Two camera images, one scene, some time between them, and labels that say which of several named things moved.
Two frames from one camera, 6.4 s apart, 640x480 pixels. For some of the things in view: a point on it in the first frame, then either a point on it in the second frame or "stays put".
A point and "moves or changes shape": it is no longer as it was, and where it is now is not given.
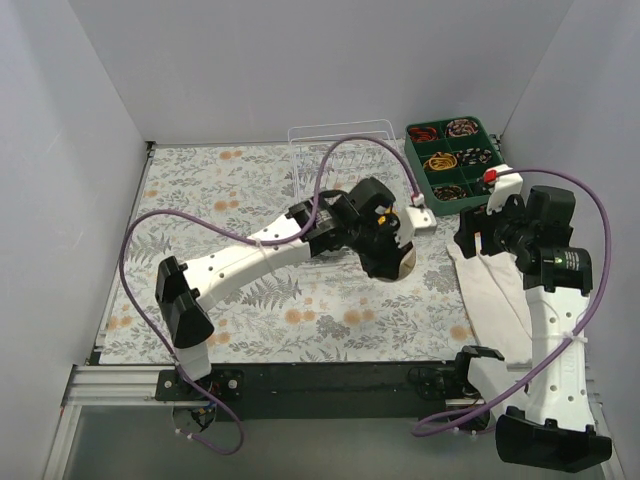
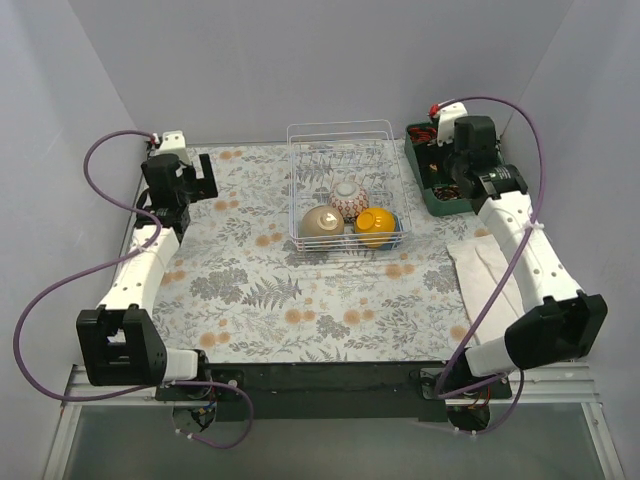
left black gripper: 386,261 -> 204,176
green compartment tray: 448,158 stays put
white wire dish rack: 343,156 stays put
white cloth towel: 499,306 stays put
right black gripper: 470,231 -> 454,170
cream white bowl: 406,266 moves or changes shape
